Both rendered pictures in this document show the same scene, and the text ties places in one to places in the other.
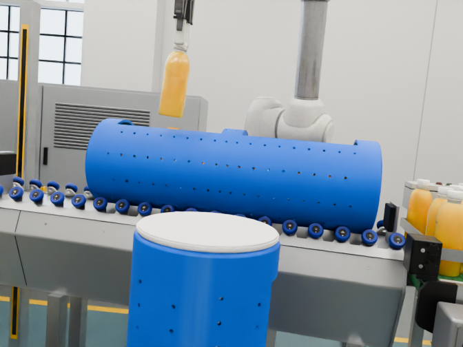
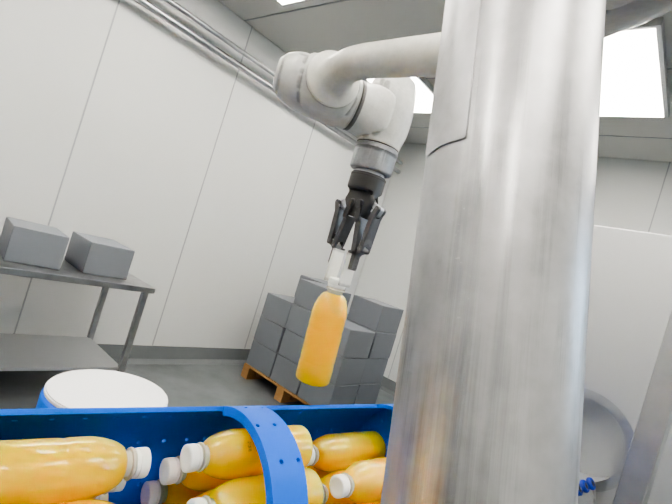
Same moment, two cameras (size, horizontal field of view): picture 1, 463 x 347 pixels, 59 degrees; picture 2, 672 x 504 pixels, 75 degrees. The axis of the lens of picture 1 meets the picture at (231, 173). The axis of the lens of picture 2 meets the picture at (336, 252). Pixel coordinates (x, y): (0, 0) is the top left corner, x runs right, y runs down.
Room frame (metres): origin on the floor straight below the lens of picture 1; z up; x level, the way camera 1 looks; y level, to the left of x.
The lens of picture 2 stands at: (1.79, -0.54, 1.52)
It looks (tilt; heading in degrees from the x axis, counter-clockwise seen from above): 0 degrees down; 128
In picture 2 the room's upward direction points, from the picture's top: 17 degrees clockwise
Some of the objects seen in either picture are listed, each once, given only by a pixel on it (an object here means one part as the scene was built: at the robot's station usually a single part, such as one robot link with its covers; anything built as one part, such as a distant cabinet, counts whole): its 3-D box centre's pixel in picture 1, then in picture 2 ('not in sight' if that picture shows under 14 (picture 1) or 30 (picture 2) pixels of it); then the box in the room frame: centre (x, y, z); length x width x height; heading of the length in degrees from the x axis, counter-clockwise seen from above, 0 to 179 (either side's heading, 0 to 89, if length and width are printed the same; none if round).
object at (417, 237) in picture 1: (421, 256); not in sight; (1.03, -0.50, 0.95); 0.10 x 0.07 x 0.10; 170
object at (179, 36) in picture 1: (180, 32); (334, 265); (1.22, 0.18, 1.50); 0.03 x 0.01 x 0.07; 80
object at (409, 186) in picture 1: (435, 197); not in sight; (1.48, -0.75, 1.05); 0.20 x 0.10 x 0.10; 80
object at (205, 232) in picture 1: (208, 228); (109, 393); (0.79, 0.04, 1.03); 0.28 x 0.28 x 0.01
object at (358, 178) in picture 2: not in sight; (362, 195); (1.25, 0.18, 1.65); 0.08 x 0.07 x 0.09; 170
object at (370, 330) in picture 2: not in sight; (321, 343); (-0.91, 3.11, 0.59); 1.20 x 0.80 x 1.19; 178
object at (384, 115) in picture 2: not in sight; (382, 109); (1.24, 0.17, 1.84); 0.13 x 0.11 x 0.16; 58
